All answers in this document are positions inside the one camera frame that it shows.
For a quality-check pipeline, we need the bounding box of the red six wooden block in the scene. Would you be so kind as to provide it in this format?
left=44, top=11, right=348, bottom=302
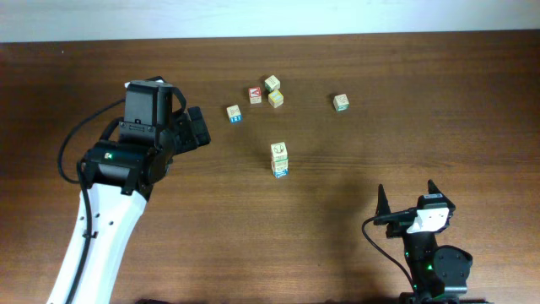
left=271, top=142, right=288, bottom=162

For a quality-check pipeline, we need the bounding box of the blue side block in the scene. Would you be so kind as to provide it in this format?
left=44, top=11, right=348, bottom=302
left=273, top=168, right=289, bottom=174
left=273, top=170, right=289, bottom=178

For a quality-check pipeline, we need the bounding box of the red E wooden block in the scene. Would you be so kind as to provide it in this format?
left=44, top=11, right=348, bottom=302
left=272, top=163, right=289, bottom=171

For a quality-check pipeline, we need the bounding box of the green animal wooden block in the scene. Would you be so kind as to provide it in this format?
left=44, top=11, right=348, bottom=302
left=271, top=159, right=289, bottom=167

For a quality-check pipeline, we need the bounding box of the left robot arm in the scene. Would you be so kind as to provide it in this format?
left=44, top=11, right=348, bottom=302
left=48, top=76, right=211, bottom=303

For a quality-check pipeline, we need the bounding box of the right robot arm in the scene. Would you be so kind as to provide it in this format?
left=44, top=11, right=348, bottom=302
left=374, top=180, right=473, bottom=303

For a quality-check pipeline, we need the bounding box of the blue number left block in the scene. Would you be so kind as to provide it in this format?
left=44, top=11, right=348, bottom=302
left=226, top=105, right=242, bottom=123

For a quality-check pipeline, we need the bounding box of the red A wooden block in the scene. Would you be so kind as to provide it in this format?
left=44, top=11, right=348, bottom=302
left=248, top=87, right=262, bottom=104

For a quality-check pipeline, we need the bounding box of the yellow top wooden block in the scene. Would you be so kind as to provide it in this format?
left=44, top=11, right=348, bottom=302
left=268, top=90, right=284, bottom=108

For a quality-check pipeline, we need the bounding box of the green letter wooden block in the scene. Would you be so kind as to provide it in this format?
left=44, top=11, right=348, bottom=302
left=264, top=75, right=281, bottom=92

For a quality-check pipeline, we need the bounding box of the green far right block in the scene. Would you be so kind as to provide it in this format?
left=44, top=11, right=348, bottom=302
left=332, top=94, right=349, bottom=111

